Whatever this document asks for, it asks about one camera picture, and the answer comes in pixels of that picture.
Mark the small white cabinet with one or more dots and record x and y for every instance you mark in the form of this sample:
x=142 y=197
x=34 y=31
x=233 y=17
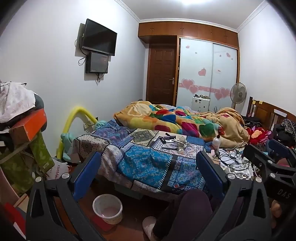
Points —
x=200 y=104

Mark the black wall television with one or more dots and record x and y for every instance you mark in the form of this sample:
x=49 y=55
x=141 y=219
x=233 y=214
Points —
x=99 y=37

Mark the green leaf pattern bag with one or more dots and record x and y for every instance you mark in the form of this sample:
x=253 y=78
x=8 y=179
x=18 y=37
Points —
x=42 y=150

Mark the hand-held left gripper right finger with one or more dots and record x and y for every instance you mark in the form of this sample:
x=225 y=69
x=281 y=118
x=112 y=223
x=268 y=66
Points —
x=211 y=172

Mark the dark grey cloth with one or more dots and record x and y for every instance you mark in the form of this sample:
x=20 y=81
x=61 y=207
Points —
x=39 y=102

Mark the white plastic bucket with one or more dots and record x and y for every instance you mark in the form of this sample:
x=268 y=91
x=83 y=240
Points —
x=107 y=210

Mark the white bottle black pump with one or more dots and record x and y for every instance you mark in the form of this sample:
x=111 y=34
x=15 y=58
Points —
x=216 y=142

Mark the person's right hand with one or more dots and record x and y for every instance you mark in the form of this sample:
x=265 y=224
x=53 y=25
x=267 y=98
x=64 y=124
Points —
x=276 y=208

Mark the person's leg in purple pants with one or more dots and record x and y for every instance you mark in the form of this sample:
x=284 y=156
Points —
x=189 y=208

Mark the white cloth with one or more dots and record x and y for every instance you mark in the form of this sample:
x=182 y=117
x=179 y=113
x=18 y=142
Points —
x=16 y=99

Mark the wooden overhead cabinet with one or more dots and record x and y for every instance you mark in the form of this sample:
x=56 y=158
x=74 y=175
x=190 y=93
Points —
x=185 y=29

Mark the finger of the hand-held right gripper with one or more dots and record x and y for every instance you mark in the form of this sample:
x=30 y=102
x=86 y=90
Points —
x=253 y=153
x=278 y=147

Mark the yellow foam tube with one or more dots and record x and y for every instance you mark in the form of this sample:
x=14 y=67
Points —
x=69 y=115

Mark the brown wooden door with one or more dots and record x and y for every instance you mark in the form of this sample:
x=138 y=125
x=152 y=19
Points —
x=161 y=69

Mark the grey under-bed box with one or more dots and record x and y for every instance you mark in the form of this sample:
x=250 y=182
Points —
x=129 y=191

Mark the pale slipper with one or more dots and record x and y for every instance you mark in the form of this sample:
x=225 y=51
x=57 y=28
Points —
x=149 y=226

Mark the small black wall monitor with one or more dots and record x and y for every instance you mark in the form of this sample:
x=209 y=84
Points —
x=97 y=62

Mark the standing electric fan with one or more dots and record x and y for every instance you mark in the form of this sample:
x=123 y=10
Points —
x=238 y=92

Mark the orange cardboard box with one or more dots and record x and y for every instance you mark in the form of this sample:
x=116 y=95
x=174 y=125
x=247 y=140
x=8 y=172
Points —
x=34 y=122

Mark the wooden headboard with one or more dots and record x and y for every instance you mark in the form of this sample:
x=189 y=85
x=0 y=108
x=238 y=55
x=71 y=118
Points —
x=266 y=109

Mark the red flat mat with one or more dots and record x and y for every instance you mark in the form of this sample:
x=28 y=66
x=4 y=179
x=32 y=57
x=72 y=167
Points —
x=101 y=226

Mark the red plush toy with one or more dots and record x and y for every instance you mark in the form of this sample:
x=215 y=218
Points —
x=256 y=134

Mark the colourful heart pattern blanket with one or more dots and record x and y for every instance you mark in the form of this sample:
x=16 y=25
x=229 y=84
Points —
x=185 y=122

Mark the dark patterned clothes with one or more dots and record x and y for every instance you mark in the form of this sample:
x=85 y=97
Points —
x=286 y=129

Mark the blue patchwork bed cover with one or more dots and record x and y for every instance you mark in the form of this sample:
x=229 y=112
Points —
x=138 y=162

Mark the white paper bag red print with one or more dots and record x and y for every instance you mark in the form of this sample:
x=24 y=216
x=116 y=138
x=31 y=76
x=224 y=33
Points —
x=57 y=169

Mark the clear tape roll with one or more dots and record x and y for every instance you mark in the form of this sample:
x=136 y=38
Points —
x=180 y=151

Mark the dark purple tube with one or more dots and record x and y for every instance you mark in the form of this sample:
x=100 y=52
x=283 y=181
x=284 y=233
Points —
x=172 y=137

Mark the black marker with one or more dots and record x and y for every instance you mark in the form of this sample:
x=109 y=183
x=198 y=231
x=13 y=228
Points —
x=168 y=147

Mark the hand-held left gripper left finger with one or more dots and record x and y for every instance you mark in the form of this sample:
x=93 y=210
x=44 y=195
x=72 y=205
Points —
x=86 y=172

